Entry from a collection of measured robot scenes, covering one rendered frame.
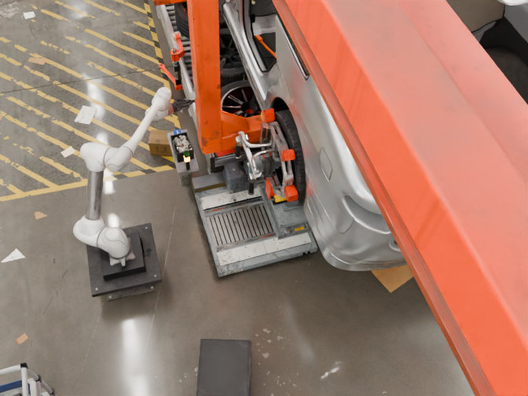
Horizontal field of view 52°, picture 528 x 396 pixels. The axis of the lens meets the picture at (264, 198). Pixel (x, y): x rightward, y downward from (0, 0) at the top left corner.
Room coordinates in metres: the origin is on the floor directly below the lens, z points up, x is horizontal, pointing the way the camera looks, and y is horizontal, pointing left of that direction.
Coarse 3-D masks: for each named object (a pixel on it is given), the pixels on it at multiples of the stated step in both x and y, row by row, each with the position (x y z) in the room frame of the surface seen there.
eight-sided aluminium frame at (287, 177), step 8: (264, 128) 2.66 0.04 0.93; (272, 128) 2.50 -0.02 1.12; (264, 136) 2.66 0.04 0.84; (280, 136) 2.44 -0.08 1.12; (280, 144) 2.37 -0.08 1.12; (280, 160) 2.29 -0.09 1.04; (288, 160) 2.29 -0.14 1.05; (288, 168) 2.26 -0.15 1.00; (288, 176) 2.21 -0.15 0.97; (272, 184) 2.39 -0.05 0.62; (288, 184) 2.22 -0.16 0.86; (280, 192) 2.22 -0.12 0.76
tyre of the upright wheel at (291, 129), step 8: (280, 112) 2.65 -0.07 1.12; (288, 112) 2.64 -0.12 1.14; (280, 120) 2.57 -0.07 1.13; (288, 120) 2.53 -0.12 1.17; (288, 128) 2.46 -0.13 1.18; (296, 128) 2.47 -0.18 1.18; (288, 136) 2.42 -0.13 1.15; (296, 136) 2.41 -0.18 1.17; (296, 144) 2.35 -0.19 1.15; (296, 152) 2.30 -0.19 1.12; (296, 160) 2.27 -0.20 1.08; (296, 168) 2.24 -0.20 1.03; (304, 168) 2.24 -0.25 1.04; (296, 176) 2.22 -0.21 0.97; (304, 176) 2.21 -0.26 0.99; (280, 184) 2.45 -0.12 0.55; (296, 184) 2.20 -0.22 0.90; (304, 184) 2.19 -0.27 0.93; (304, 192) 2.19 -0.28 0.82; (296, 200) 2.21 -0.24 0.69
